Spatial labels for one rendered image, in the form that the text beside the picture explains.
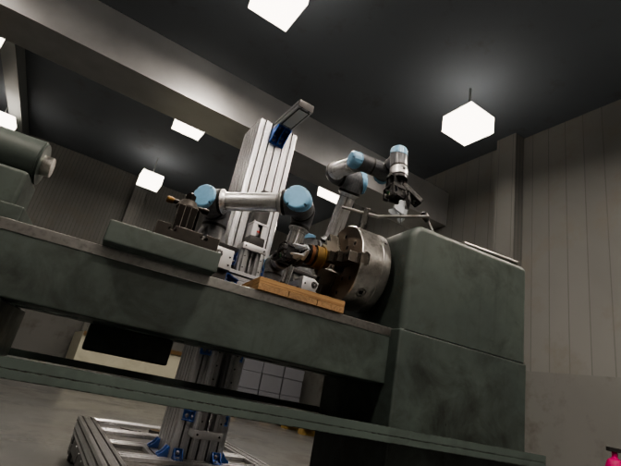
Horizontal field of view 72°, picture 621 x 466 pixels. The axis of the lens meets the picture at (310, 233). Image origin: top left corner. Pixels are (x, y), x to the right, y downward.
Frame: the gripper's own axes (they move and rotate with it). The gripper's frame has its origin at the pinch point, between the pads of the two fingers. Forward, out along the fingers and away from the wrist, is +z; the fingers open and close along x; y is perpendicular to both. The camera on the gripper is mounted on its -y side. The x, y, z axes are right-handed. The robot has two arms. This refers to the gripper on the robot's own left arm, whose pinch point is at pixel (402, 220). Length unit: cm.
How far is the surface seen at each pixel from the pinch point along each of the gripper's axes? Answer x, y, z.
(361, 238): 0.4, 18.4, 14.4
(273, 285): 0, 49, 42
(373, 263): 1.1, 13.3, 23.4
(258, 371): -644, -181, -57
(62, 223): -837, 237, -306
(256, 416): 6, 50, 79
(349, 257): -0.9, 22.1, 23.0
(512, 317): 7, -48, 29
